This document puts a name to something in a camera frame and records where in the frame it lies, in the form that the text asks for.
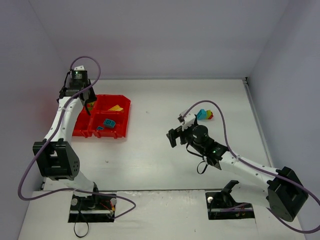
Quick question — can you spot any green long lego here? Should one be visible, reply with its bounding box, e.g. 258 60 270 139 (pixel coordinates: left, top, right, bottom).
86 101 96 111

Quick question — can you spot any teal lego block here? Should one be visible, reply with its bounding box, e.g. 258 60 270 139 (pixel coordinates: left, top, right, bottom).
196 109 207 121

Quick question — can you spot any teal lego brick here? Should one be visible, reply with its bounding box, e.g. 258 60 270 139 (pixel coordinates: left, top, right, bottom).
103 118 116 129

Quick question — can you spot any yellow long lego plate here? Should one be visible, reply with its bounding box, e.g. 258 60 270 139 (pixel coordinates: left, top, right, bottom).
108 104 124 113

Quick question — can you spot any green lego cube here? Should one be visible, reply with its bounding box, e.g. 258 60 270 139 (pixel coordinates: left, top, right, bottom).
205 110 214 120

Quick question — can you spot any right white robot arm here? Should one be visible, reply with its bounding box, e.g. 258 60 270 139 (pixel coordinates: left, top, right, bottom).
166 123 309 222

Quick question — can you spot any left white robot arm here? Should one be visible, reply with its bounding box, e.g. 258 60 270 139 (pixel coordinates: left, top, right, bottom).
32 65 99 198

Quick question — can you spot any red divided bin tray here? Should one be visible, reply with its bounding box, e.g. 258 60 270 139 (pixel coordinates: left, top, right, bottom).
72 94 131 139

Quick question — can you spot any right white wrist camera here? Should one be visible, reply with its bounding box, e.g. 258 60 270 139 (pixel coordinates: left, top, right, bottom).
177 110 197 132

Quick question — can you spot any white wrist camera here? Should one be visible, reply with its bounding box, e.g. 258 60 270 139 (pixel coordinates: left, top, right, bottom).
177 110 197 132
73 65 85 71

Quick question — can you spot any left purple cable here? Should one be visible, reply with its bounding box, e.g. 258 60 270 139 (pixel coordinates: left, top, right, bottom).
18 56 137 221

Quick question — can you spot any purple cable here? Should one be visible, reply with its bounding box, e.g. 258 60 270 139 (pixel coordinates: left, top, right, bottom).
18 56 137 221
181 100 320 235

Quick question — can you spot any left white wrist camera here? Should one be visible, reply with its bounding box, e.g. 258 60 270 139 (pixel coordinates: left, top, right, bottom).
73 65 85 71

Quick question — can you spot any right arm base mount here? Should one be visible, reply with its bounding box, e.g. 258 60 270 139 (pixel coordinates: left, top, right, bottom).
205 180 255 221

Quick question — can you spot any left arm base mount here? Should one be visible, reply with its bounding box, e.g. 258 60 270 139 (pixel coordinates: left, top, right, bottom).
68 193 117 223

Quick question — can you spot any black loop cable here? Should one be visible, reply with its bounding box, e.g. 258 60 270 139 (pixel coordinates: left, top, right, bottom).
73 207 90 238

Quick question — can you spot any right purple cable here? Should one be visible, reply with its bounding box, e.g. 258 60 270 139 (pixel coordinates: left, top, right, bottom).
181 100 320 235

